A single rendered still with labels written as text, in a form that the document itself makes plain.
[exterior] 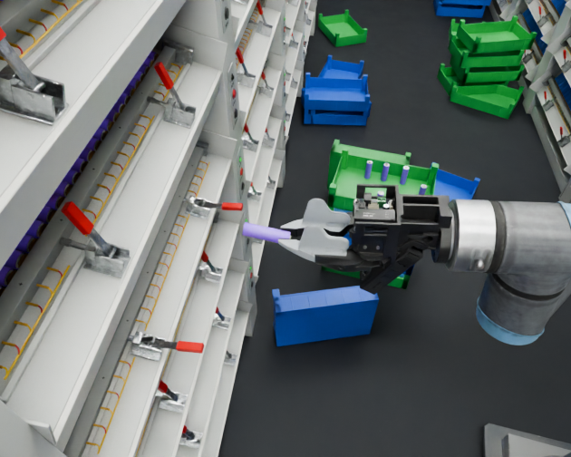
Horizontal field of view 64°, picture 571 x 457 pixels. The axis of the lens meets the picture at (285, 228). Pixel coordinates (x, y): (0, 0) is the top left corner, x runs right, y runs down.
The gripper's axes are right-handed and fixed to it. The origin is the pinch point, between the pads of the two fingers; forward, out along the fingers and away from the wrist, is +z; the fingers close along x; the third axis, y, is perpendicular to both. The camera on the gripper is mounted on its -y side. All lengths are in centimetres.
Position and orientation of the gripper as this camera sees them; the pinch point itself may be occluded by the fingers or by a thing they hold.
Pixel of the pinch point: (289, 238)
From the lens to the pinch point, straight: 61.9
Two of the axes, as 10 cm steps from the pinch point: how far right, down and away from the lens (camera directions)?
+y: -0.8, -6.9, -7.2
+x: -1.3, 7.2, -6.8
